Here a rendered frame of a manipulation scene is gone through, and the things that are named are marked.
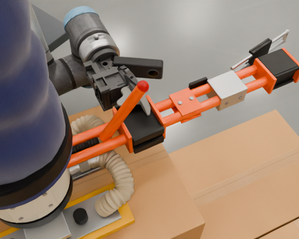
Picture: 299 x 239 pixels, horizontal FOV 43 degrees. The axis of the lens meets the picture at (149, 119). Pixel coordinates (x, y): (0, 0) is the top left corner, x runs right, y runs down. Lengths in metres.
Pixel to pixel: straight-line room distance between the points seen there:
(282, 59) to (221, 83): 0.16
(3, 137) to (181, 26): 2.24
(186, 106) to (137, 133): 0.12
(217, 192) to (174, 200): 0.48
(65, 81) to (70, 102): 1.25
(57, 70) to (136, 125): 0.32
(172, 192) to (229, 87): 0.27
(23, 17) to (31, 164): 0.22
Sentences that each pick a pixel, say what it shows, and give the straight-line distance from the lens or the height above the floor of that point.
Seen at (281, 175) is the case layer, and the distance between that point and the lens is 1.42.
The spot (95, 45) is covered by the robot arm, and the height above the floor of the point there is 1.14.
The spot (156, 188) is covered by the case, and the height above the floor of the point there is 0.94.
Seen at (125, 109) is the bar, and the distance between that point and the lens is 0.72.
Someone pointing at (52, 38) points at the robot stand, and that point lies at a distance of 1.51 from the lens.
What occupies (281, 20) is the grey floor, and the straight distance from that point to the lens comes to 2.86.
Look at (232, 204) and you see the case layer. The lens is 1.33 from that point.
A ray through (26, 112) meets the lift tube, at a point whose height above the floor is 1.36.
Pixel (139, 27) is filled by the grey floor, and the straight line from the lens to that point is 2.65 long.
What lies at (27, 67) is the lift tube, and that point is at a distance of 0.49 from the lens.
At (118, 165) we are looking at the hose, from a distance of 0.79.
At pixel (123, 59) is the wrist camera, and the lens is 0.87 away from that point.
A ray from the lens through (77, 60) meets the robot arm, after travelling 1.01.
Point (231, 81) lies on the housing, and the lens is 0.86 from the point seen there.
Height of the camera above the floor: 1.75
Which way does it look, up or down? 55 degrees down
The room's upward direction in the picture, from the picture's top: straight up
